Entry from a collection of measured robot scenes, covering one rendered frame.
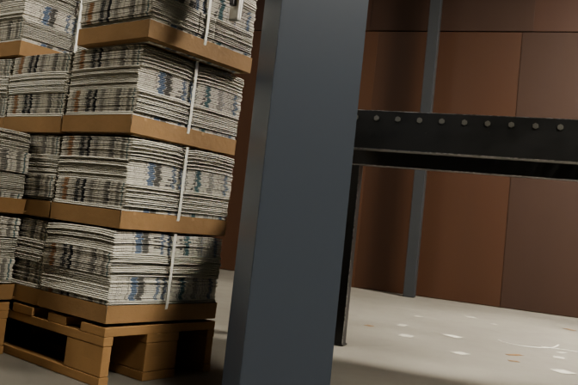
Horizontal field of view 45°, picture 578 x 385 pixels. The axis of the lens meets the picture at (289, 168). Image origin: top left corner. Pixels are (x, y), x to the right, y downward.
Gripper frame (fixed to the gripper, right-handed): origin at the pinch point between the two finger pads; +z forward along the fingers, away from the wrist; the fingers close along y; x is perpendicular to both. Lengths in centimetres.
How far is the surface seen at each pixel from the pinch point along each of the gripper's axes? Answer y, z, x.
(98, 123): 18.8, 33.3, -24.9
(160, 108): 10.5, 28.1, -11.9
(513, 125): -65, 19, 50
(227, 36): -6.5, 5.0, -8.2
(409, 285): -325, 88, -112
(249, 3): -14.2, -6.6, -8.9
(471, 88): -352, -60, -91
